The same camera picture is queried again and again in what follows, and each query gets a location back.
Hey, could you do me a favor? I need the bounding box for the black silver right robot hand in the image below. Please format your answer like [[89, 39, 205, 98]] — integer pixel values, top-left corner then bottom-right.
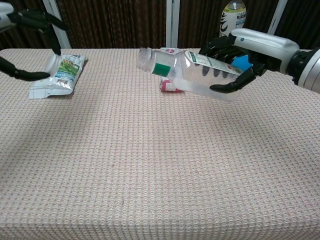
[[198, 27, 301, 95]]

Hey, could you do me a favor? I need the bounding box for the pink woven tablecloth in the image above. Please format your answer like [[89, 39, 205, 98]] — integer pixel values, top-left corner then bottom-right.
[[0, 48, 320, 240]]

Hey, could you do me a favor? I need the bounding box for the transparent plastic bottle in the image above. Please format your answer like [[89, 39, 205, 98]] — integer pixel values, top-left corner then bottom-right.
[[136, 46, 245, 102]]

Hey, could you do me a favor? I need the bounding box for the dark brown partition panel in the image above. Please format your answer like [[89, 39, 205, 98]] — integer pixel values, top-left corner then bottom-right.
[[273, 0, 320, 51], [0, 0, 61, 51], [178, 0, 280, 50], [55, 0, 168, 50]]

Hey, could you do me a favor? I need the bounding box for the tea drink bottle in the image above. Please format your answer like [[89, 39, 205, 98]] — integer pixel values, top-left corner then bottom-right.
[[219, 0, 248, 38]]

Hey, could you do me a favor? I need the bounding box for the blue ball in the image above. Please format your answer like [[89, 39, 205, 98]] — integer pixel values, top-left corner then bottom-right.
[[231, 55, 254, 72]]

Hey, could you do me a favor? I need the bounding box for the grey partition post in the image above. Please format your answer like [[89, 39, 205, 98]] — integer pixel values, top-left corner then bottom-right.
[[165, 0, 181, 49], [266, 0, 289, 35], [41, 0, 72, 50]]

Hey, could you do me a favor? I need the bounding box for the white green snack bag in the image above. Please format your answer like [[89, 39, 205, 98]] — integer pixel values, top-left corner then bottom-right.
[[28, 54, 88, 100]]

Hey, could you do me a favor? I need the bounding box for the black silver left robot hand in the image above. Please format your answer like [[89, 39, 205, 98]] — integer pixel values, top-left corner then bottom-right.
[[0, 2, 70, 82]]

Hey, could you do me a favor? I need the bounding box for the white translucent bottle cap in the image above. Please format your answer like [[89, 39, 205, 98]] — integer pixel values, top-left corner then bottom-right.
[[45, 54, 62, 76]]

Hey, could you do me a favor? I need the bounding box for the white red toothpaste box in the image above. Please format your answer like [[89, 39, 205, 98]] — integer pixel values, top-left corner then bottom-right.
[[159, 47, 186, 94]]

